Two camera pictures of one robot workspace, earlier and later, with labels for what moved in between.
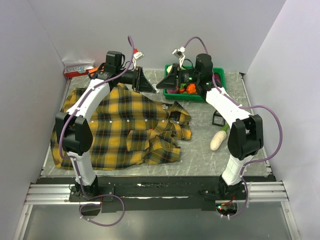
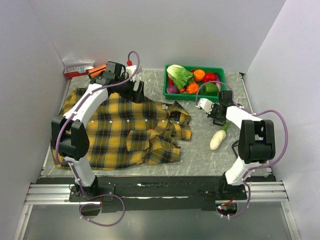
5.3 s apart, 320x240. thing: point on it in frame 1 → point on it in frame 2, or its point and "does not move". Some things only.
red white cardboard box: [77, 67] does not move
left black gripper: [139, 79] → [140, 97]
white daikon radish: [217, 139] does not move
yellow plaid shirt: [130, 129] does not move
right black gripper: [169, 81] → [211, 115]
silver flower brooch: [164, 107] does not move
